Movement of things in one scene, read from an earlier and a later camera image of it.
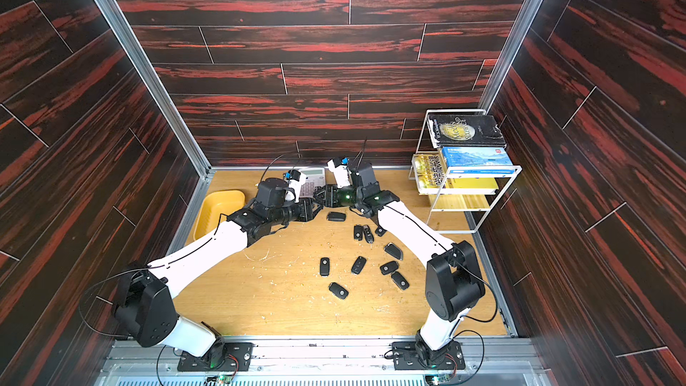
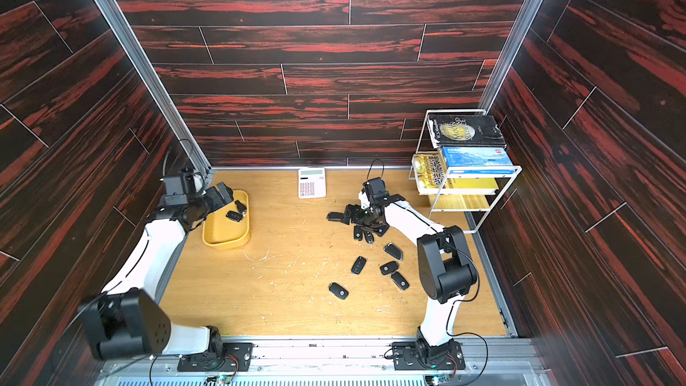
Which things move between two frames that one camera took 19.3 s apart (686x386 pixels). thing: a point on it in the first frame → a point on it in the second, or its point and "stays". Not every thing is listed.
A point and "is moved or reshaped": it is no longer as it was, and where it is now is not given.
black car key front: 339,291 stays
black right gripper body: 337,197 → 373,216
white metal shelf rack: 461,168 stays
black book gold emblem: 464,130 stays
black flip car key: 324,266 is moved or reshaped
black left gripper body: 299,212 → 212,201
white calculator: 314,177 stays
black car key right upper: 394,250 stays
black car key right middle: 389,267 stays
